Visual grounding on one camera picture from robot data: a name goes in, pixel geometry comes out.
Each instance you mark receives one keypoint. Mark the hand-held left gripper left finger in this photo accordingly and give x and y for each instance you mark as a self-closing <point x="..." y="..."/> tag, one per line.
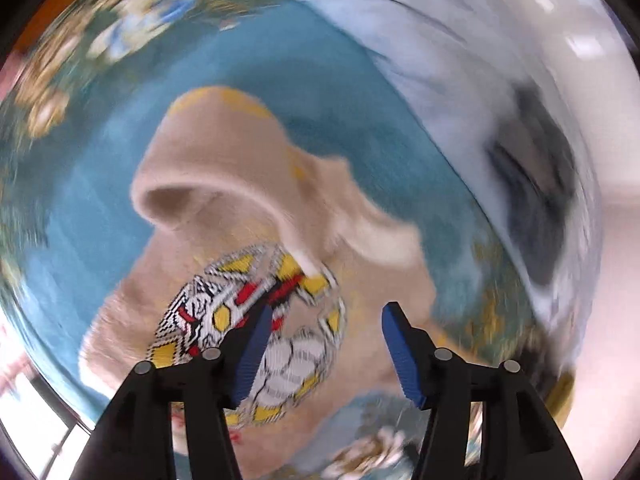
<point x="254" y="355"/>

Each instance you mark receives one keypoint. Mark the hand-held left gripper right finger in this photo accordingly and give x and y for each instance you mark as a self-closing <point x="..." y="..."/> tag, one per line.
<point x="403" y="355"/>

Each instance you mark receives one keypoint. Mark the beige printed sweater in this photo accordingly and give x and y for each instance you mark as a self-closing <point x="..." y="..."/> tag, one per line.
<point x="235" y="220"/>

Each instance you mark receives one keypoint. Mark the dark cloth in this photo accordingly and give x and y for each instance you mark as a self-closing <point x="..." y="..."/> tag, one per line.
<point x="537" y="195"/>

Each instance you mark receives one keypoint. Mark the blue floral blanket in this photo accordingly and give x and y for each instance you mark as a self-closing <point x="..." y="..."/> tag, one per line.
<point x="100" y="195"/>

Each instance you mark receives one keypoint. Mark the light blue cloth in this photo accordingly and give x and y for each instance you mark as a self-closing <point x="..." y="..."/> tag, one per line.
<point x="450" y="60"/>

